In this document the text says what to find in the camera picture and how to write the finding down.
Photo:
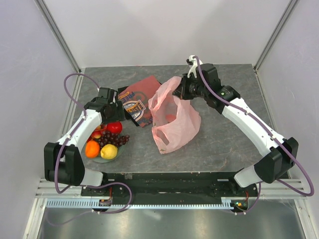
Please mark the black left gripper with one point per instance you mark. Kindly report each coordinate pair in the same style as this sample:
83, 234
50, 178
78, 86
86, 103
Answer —
119, 115

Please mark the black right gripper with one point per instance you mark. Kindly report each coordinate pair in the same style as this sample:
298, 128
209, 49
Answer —
181, 91

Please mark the red apple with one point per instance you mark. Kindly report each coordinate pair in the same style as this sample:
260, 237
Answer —
115, 127

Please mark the small red yellow peach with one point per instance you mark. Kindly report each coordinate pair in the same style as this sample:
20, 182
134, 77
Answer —
99, 132

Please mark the pink plastic bag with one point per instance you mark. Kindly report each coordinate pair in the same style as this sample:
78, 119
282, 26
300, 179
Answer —
175, 121

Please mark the orange fruit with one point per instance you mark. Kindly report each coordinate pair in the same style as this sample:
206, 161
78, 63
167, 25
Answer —
92, 149

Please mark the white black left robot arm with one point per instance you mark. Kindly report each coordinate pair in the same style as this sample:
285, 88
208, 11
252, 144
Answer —
63, 161

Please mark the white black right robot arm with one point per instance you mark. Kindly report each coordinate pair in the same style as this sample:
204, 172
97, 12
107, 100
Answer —
202, 81

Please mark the dark red grape bunch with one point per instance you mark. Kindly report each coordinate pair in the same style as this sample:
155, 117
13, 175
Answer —
112, 138

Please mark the grey green plate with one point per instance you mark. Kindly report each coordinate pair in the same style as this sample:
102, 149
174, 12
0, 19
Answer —
100, 159

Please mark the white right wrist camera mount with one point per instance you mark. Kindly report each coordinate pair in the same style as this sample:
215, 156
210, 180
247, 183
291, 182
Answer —
193, 63

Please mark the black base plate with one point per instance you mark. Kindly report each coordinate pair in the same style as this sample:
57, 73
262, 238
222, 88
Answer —
122, 193

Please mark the front aluminium rail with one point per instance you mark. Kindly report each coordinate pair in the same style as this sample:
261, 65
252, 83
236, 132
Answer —
212, 188

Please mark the white slotted cable duct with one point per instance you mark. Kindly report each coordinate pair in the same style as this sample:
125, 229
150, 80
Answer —
220, 204

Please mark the right aluminium frame post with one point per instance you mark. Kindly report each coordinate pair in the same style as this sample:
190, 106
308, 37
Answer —
276, 32

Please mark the aluminium frame post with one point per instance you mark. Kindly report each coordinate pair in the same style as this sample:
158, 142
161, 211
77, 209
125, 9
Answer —
276, 32
57, 33

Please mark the left aluminium frame post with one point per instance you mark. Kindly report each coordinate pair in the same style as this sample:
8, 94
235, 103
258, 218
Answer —
57, 33

